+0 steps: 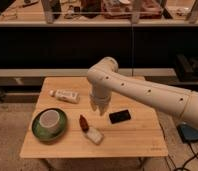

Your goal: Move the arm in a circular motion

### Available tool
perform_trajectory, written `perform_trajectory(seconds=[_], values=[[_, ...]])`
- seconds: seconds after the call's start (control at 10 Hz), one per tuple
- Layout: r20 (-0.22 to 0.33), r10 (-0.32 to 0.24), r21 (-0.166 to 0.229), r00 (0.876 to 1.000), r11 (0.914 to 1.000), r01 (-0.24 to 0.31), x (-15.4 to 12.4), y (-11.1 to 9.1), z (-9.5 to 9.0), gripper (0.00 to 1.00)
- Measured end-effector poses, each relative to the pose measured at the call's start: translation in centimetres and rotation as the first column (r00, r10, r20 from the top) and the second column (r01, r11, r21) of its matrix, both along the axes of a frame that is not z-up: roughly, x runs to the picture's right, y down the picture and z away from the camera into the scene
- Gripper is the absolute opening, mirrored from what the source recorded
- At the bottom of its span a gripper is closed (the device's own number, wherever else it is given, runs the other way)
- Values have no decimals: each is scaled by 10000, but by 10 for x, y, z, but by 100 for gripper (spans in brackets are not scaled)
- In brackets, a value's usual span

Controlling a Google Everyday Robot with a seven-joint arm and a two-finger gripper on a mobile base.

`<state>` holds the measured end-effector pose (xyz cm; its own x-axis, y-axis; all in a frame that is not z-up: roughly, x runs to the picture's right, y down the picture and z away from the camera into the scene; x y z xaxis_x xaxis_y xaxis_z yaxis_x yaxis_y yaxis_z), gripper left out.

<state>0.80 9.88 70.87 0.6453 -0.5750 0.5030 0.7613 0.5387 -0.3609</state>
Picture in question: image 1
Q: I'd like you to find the red brown small object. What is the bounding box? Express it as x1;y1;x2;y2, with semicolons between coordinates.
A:
79;115;89;132

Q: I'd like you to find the green plate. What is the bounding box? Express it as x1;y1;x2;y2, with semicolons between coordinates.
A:
31;108;68;142

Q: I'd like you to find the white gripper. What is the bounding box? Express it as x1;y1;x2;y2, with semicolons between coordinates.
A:
90;93;111;116

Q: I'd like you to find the black equipment on right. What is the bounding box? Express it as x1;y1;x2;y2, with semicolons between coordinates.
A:
174;54;198;82

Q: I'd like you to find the blue foot pedal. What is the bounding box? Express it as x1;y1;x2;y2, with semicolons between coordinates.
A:
177;124;198;143

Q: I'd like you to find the black cable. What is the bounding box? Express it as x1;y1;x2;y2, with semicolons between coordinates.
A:
165;141;198;171

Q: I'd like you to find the wooden folding table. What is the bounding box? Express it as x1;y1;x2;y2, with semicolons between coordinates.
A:
20;77;168;158

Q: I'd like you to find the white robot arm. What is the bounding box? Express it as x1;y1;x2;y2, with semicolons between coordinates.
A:
87;57;198;129

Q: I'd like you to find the red toolbox tray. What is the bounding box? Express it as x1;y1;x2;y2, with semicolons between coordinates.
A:
101;0;163;19

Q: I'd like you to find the black phone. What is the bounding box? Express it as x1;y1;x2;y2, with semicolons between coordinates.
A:
109;110;131;124

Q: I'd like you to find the white cup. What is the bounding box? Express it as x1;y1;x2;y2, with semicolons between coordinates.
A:
39;110;60;133

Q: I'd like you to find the white tube bottle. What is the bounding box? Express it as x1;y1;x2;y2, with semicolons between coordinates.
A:
49;89;80;104

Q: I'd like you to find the long wooden workbench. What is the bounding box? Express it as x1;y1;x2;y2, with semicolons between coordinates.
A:
0;68;176;77

